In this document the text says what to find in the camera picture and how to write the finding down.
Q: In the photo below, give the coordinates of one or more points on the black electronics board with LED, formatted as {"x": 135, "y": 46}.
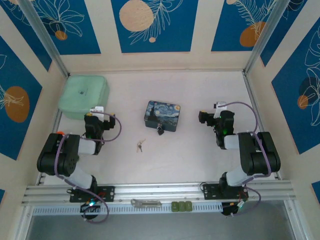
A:
{"x": 231, "y": 208}
{"x": 90, "y": 207}

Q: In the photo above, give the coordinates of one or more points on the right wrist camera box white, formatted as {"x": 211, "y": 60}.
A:
{"x": 220, "y": 105}

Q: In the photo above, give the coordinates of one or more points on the starry night tin box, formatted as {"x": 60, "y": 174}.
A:
{"x": 162, "y": 113}

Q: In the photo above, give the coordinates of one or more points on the green plastic lidded container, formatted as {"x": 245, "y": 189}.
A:
{"x": 82, "y": 92}

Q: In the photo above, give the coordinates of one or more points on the aluminium table edge rail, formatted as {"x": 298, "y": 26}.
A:
{"x": 160, "y": 190}

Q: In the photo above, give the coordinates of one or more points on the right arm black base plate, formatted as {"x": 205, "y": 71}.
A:
{"x": 212, "y": 191}

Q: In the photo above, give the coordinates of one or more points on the small dark padlock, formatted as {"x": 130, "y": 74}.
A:
{"x": 160, "y": 131}

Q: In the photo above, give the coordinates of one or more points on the green rubber block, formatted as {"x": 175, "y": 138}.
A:
{"x": 188, "y": 206}
{"x": 174, "y": 206}
{"x": 181, "y": 206}

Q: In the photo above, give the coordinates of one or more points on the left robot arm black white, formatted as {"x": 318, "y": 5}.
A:
{"x": 55, "y": 157}

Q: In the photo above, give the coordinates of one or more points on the orange lid bottle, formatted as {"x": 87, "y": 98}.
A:
{"x": 59, "y": 132}

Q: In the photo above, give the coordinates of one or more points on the key bunch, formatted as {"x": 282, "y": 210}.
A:
{"x": 140, "y": 147}

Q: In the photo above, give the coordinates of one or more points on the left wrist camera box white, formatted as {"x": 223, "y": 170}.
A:
{"x": 97, "y": 110}

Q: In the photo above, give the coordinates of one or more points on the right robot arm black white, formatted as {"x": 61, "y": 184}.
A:
{"x": 250, "y": 155}

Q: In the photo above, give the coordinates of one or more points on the aluminium frame post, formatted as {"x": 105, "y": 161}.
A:
{"x": 267, "y": 37}
{"x": 45, "y": 37}

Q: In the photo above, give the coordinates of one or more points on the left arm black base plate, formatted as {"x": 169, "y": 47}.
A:
{"x": 107, "y": 193}

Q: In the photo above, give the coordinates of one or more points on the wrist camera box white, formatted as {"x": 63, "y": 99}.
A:
{"x": 220, "y": 105}
{"x": 97, "y": 110}

